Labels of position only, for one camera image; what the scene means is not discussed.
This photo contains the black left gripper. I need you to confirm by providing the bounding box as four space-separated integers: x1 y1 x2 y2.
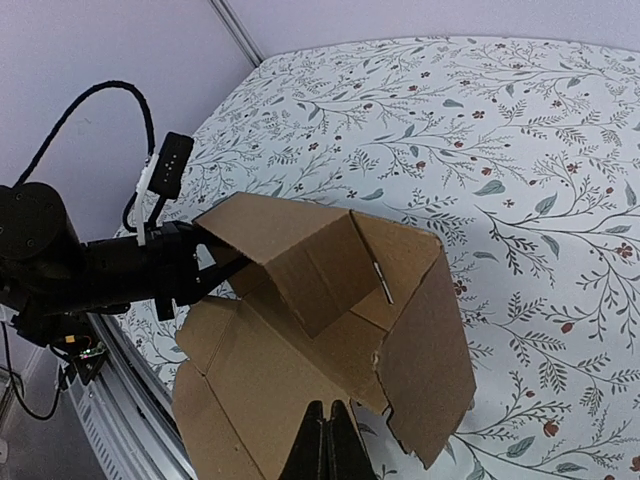
79 222 252 320

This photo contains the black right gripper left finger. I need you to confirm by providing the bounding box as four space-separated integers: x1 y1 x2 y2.
279 400 329 480

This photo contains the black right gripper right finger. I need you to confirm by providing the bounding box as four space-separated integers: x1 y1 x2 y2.
327 400 375 480

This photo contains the brown cardboard paper box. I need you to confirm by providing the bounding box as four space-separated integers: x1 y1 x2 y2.
172 193 476 479

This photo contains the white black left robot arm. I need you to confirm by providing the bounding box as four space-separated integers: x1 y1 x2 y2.
1 182 250 347

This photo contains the floral patterned table mat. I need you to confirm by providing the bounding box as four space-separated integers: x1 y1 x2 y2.
112 35 640 480

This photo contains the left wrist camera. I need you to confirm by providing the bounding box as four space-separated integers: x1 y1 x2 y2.
133 132 194 246

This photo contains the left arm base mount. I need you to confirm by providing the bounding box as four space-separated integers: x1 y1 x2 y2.
49 335 108 387

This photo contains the aluminium front rail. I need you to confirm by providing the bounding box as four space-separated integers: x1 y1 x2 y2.
69 314 197 479

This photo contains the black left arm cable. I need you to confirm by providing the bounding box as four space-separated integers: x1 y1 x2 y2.
12 81 155 186

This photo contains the left aluminium frame post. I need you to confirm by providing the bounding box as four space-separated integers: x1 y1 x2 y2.
209 0 264 67

